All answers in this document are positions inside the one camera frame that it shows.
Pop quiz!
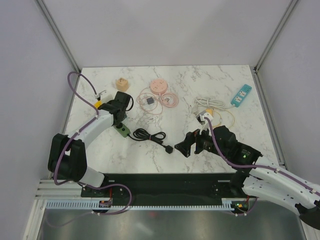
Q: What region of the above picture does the left aluminium frame post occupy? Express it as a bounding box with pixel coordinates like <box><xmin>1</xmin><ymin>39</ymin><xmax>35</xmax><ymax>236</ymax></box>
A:
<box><xmin>34</xmin><ymin>0</ymin><xmax>81</xmax><ymax>72</ymax></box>

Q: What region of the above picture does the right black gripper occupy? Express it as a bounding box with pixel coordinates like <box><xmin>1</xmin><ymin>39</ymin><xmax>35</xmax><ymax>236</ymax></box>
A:
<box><xmin>174</xmin><ymin>122</ymin><xmax>229</xmax><ymax>159</ymax></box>

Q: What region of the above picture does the yellow cube plug adapter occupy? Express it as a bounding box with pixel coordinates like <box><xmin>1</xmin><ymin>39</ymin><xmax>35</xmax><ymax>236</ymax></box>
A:
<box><xmin>94</xmin><ymin>100</ymin><xmax>103</xmax><ymax>109</ymax></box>

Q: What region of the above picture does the green power strip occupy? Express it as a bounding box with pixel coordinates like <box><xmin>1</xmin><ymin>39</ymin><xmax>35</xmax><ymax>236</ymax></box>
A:
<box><xmin>114</xmin><ymin>122</ymin><xmax>131</xmax><ymax>138</ymax></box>

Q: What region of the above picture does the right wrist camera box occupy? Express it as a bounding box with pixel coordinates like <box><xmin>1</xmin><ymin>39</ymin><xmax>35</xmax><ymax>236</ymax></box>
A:
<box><xmin>196</xmin><ymin>110</ymin><xmax>214</xmax><ymax>133</ymax></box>

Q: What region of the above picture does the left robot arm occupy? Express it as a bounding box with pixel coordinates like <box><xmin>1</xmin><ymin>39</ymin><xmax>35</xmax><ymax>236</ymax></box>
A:
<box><xmin>47</xmin><ymin>91</ymin><xmax>134</xmax><ymax>197</ymax></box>

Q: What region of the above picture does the teal power strip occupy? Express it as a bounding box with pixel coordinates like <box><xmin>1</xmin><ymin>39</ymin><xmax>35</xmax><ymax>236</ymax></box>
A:
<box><xmin>230</xmin><ymin>84</ymin><xmax>252</xmax><ymax>108</ymax></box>

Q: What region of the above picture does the right aluminium frame post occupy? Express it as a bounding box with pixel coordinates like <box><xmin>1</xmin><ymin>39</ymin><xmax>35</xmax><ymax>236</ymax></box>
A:
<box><xmin>252</xmin><ymin>0</ymin><xmax>300</xmax><ymax>75</ymax></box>

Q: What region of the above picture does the white coiled cord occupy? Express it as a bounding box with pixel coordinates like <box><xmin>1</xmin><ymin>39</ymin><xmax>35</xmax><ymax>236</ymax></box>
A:
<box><xmin>190</xmin><ymin>96</ymin><xmax>237</xmax><ymax>117</ymax></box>

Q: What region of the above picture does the white slotted cable duct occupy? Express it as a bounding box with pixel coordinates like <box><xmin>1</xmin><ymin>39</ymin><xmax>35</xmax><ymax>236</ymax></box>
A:
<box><xmin>45</xmin><ymin>199</ymin><xmax>239</xmax><ymax>211</ymax></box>

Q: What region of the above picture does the yellow thin cable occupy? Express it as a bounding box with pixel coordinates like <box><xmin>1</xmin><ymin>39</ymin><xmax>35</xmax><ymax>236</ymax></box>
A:
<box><xmin>209</xmin><ymin>107</ymin><xmax>236</xmax><ymax>128</ymax></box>

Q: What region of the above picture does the pink round power strip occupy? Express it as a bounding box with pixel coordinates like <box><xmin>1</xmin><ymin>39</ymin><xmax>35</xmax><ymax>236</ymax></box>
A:
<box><xmin>149</xmin><ymin>78</ymin><xmax>168</xmax><ymax>95</ymax></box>

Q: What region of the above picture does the aluminium frame post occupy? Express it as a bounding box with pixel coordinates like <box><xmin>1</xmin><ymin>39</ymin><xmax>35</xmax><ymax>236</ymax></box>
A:
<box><xmin>34</xmin><ymin>0</ymin><xmax>81</xmax><ymax>72</ymax></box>
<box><xmin>252</xmin><ymin>0</ymin><xmax>300</xmax><ymax>75</ymax></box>

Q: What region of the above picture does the pink small plug adapter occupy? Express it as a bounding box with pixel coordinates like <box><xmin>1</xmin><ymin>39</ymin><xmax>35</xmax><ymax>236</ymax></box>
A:
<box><xmin>205</xmin><ymin>108</ymin><xmax>214</xmax><ymax>116</ymax></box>

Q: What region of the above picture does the beige cube plug adapter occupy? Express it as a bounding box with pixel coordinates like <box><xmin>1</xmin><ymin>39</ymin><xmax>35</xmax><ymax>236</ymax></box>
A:
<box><xmin>115</xmin><ymin>77</ymin><xmax>129</xmax><ymax>92</ymax></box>

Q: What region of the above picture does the grey small cube adapter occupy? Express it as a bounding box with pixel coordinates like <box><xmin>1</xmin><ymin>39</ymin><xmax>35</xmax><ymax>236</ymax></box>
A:
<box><xmin>146</xmin><ymin>97</ymin><xmax>154</xmax><ymax>105</ymax></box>

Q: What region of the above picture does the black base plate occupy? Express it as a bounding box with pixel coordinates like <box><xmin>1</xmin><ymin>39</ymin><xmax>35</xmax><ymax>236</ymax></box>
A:
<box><xmin>81</xmin><ymin>172</ymin><xmax>247</xmax><ymax>205</ymax></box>

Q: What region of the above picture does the black coiled power cord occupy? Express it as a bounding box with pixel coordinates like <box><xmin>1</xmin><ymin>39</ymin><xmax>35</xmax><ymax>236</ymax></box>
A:
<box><xmin>127</xmin><ymin>127</ymin><xmax>174</xmax><ymax>154</ymax></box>

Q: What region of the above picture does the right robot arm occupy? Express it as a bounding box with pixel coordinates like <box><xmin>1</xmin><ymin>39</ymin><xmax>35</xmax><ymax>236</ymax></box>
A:
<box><xmin>174</xmin><ymin>126</ymin><xmax>320</xmax><ymax>230</ymax></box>

